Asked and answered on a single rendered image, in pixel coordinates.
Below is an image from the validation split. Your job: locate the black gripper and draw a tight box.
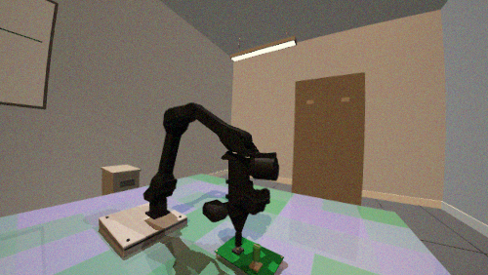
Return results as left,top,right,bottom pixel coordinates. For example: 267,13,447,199
202,177,253,235

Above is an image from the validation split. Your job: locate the green circuit board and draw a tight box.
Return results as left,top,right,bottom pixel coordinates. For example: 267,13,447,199
214,232,284,275

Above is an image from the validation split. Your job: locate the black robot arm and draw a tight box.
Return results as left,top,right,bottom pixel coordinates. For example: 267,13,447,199
143,102,279,219

